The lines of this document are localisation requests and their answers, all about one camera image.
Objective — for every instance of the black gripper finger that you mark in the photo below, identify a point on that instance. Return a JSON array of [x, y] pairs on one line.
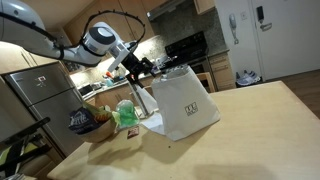
[[156, 70]]

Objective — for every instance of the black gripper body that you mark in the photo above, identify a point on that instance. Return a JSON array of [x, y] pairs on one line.
[[136, 67]]

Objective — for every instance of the white canvas tote bag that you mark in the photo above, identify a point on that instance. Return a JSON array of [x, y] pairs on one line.
[[184, 105]]

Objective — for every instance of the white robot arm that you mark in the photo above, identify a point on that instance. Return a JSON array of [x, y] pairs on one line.
[[22, 26]]

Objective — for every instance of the green plastic bag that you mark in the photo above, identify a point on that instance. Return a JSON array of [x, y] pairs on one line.
[[127, 113]]

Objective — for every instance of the dark blue chip bag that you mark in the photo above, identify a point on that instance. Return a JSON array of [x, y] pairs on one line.
[[82, 121]]

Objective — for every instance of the black stove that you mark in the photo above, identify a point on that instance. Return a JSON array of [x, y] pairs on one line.
[[192, 50]]

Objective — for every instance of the wooden chair left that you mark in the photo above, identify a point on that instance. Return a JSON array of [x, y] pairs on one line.
[[206, 78]]

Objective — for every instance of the small red tea packet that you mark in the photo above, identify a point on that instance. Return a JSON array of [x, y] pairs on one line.
[[132, 132]]

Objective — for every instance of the wooden bowl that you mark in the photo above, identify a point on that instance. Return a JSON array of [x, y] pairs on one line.
[[103, 132]]

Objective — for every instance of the pair of sneakers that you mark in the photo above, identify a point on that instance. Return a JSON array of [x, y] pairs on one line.
[[247, 78]]

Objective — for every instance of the black door lock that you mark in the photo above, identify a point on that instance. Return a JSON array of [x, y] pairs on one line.
[[260, 14]]

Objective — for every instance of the stainless steel refrigerator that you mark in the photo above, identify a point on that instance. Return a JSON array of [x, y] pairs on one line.
[[48, 91]]

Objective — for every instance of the white door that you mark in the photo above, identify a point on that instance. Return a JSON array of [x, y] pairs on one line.
[[289, 37]]

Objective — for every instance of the metal camera stand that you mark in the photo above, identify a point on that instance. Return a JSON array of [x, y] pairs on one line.
[[140, 100]]

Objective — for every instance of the white wall telephone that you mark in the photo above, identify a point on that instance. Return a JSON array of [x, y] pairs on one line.
[[233, 26]]

